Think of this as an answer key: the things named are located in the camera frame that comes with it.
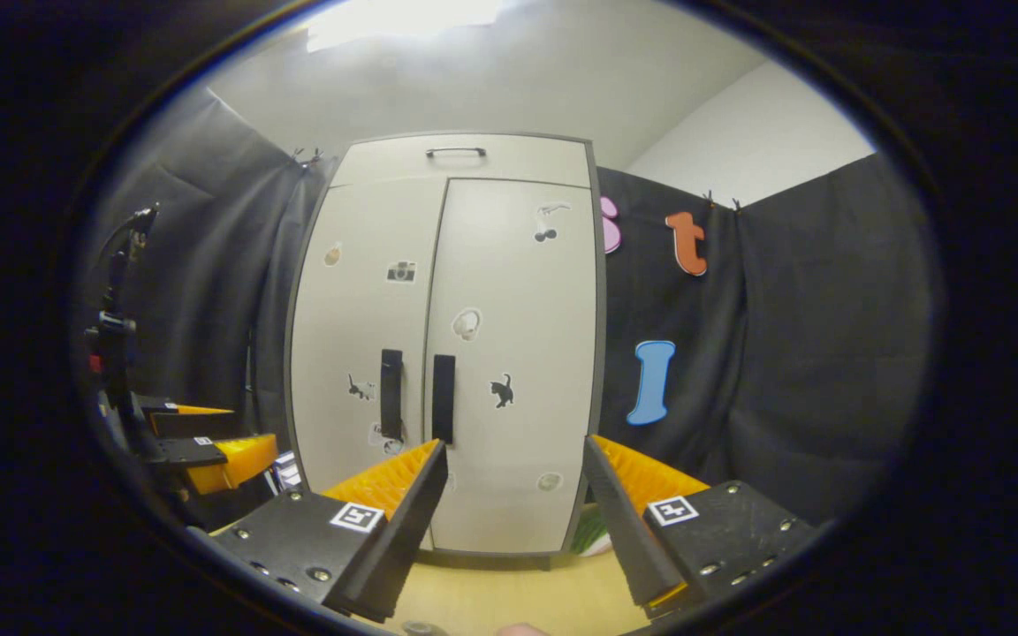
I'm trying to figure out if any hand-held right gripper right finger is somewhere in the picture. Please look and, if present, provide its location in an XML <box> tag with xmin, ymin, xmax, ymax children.
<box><xmin>582</xmin><ymin>433</ymin><xmax>824</xmax><ymax>617</ymax></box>

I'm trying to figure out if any black backdrop cloth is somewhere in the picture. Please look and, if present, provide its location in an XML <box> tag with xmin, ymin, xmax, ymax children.
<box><xmin>597</xmin><ymin>152</ymin><xmax>947</xmax><ymax>526</ymax></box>
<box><xmin>76</xmin><ymin>84</ymin><xmax>338</xmax><ymax>531</ymax></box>

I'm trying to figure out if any green leafy item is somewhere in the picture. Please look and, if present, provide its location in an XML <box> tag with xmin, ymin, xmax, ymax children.
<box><xmin>573</xmin><ymin>502</ymin><xmax>616</xmax><ymax>559</ymax></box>

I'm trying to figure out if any grey and white cabinet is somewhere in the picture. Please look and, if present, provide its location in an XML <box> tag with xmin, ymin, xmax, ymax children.
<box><xmin>284</xmin><ymin>131</ymin><xmax>609</xmax><ymax>571</ymax></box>

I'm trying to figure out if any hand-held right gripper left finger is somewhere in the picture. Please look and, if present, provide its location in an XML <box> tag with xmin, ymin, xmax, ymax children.
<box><xmin>186</xmin><ymin>439</ymin><xmax>448</xmax><ymax>624</ymax></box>

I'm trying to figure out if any white cabinet door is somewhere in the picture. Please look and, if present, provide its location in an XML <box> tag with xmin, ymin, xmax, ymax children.
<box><xmin>425</xmin><ymin>177</ymin><xmax>600</xmax><ymax>556</ymax></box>
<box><xmin>288</xmin><ymin>179</ymin><xmax>450</xmax><ymax>550</ymax></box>

